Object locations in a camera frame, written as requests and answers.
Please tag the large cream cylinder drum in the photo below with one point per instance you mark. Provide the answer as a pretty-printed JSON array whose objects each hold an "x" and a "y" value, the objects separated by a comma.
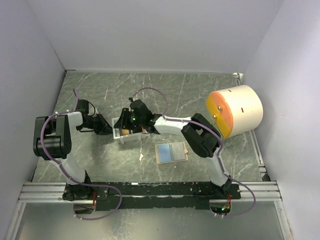
[{"x": 235, "y": 110}]

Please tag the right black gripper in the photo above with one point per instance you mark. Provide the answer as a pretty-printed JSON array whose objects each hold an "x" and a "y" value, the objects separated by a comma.
[{"x": 122, "y": 122}]

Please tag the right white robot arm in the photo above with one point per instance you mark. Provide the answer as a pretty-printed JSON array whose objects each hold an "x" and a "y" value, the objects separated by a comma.
[{"x": 201, "y": 136}]

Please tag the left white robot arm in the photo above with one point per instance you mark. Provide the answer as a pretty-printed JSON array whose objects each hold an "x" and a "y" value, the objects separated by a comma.
[{"x": 53, "y": 142}]

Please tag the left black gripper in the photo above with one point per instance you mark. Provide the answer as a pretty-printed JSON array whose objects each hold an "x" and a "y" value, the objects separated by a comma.
[{"x": 105, "y": 128}]

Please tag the black VIP card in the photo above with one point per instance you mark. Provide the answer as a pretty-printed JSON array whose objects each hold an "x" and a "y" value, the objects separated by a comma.
[{"x": 178, "y": 151}]

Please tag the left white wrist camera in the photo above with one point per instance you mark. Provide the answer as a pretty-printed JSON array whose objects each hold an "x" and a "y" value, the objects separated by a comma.
[{"x": 93, "y": 111}]

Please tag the white card tray box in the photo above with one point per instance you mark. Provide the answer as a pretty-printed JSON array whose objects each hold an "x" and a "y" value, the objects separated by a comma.
[{"x": 123, "y": 136}]

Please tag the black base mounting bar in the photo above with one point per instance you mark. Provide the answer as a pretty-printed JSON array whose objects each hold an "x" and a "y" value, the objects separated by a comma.
[{"x": 149, "y": 195}]

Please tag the beige card holder wallet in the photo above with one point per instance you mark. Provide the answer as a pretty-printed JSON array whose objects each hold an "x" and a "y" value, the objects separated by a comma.
[{"x": 171, "y": 152}]

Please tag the cards stack in tray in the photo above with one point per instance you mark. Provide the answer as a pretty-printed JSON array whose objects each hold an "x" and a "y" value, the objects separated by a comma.
[{"x": 125, "y": 132}]

